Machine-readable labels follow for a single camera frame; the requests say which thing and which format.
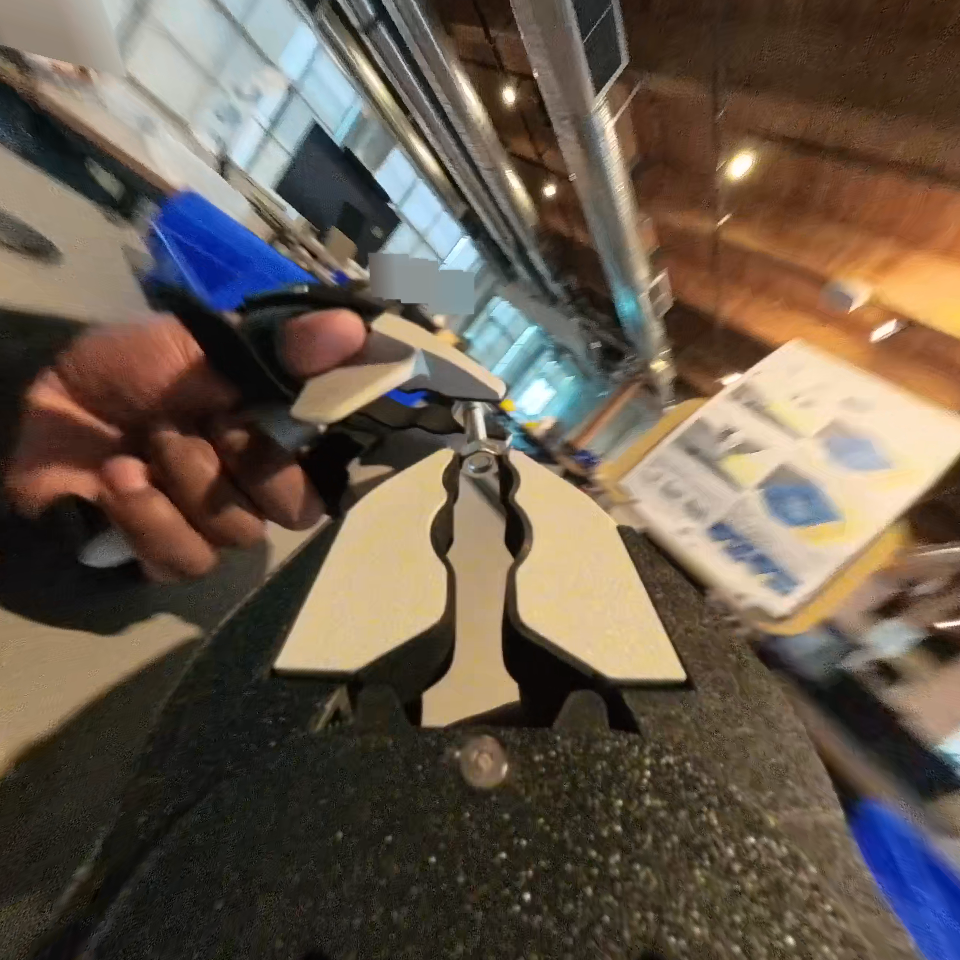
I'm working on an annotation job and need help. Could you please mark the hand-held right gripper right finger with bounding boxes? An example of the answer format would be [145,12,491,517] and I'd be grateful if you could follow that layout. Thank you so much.
[503,453,688,691]

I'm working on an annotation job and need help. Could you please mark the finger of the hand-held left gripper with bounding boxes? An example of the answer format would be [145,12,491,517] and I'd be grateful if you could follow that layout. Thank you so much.
[290,311,510,430]

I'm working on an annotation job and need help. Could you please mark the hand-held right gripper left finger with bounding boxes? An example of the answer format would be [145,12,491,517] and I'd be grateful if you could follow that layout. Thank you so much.
[275,450,459,684]

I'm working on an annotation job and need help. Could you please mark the steel bolt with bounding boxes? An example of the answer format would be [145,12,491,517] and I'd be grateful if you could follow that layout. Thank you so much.
[450,399,505,478]

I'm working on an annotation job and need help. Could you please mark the blue plastic bin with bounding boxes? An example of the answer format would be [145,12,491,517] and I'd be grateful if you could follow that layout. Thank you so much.
[845,795,960,960]
[147,189,319,312]

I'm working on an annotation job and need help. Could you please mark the person's left hand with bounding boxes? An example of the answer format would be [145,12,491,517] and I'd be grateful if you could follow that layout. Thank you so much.
[0,306,370,585]

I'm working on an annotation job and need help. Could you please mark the black computer monitor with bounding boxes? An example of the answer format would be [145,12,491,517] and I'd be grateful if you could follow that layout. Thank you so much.
[276,120,406,259]

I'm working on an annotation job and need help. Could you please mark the white instruction poster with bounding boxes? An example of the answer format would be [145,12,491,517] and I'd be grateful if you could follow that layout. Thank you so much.
[618,336,960,619]

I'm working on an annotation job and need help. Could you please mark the metal ventilation duct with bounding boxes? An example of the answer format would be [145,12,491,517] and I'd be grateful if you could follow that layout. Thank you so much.
[507,0,679,399]

